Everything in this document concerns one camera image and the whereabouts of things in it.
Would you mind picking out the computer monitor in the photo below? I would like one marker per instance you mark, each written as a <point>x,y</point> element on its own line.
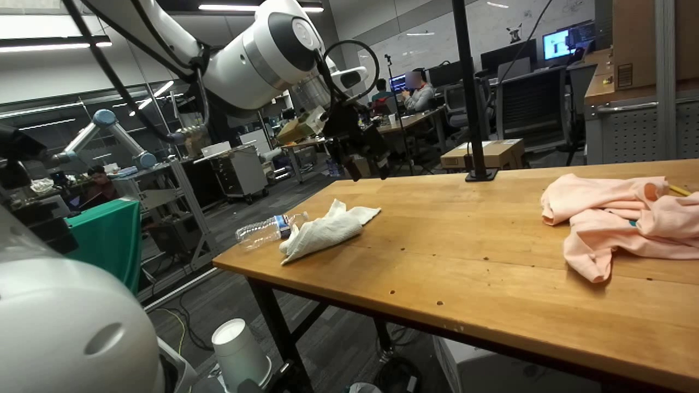
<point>561,44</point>

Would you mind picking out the clear plastic water bottle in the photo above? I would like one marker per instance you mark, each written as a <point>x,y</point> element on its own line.
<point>269,230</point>

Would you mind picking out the white cylindrical bin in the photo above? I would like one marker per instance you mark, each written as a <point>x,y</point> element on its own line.
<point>240,355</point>

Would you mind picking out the background blue jointed robot arm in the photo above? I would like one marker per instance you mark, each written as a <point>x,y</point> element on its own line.
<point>106,125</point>

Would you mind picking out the pink crumpled cloth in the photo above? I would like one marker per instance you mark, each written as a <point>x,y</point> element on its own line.
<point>640,214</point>

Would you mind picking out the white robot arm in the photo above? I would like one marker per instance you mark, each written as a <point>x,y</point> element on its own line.
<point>281,52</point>

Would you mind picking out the white towel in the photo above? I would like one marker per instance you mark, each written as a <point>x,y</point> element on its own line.
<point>338,226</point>

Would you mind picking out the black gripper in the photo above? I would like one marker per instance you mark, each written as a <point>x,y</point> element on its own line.
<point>353,141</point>

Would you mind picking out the green cloth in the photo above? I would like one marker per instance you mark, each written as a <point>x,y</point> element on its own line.
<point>111,237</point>

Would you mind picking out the wooden work table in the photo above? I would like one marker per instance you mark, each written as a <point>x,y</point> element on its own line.
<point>474,263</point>

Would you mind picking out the seated person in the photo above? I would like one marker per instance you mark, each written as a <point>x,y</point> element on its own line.
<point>418,100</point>

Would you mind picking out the black vertical pole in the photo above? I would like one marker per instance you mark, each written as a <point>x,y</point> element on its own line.
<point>480,172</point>

